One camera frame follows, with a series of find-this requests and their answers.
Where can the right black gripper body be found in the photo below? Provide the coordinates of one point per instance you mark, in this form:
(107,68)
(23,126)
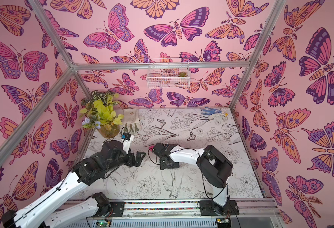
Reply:
(164,158)

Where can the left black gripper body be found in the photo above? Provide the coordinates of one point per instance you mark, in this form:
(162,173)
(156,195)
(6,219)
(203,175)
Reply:
(123,159)

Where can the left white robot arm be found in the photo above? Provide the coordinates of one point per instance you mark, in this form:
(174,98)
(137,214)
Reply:
(35,214)

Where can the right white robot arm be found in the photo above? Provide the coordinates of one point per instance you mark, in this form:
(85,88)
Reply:
(214,167)

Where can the white green garden glove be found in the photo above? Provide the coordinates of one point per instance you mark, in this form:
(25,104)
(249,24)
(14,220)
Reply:
(131,122)

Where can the glass vase with flowers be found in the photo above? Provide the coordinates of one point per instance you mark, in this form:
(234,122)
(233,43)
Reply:
(98,113)

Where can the blue white glove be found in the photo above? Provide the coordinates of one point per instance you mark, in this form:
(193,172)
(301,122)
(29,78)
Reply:
(214,112)

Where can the small green succulent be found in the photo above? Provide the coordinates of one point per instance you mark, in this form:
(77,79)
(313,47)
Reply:
(182,74)

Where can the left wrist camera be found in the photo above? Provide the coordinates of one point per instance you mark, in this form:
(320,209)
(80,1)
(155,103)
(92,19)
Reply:
(127,139)

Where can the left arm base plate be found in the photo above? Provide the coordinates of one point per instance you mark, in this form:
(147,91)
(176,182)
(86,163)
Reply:
(111,209)

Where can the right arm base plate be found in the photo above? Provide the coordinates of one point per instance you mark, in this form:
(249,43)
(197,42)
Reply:
(210,208)

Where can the white wire basket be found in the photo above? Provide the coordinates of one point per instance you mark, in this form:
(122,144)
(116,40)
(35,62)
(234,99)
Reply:
(163,72)

